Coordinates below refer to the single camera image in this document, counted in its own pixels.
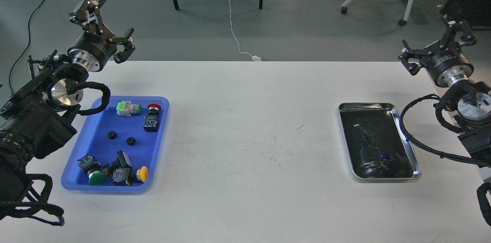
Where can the blue plastic tray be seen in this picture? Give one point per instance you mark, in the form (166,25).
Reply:
(92,139)

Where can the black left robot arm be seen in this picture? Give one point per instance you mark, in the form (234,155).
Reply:
(38,117)

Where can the black switch contact block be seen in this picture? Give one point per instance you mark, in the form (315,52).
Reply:
(122,160)

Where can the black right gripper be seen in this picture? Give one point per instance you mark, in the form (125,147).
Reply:
(446,67)

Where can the yellow push button switch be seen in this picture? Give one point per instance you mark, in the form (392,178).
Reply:
(126,176)

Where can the silver metal tray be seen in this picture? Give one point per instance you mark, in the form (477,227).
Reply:
(377,148)

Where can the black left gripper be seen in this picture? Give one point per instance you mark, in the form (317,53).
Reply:
(94,46)

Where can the small black gear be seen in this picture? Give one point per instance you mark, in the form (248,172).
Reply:
(130,141)
(111,135)

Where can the green white push button switch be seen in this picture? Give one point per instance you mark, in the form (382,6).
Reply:
(127,108)

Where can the green mushroom push button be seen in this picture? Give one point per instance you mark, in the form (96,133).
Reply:
(92,168)

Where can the red mushroom push button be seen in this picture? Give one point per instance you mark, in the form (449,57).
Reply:
(151,120)

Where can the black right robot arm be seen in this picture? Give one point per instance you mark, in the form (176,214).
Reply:
(464,109)

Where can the black equipment case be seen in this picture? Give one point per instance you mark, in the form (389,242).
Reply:
(477,13)

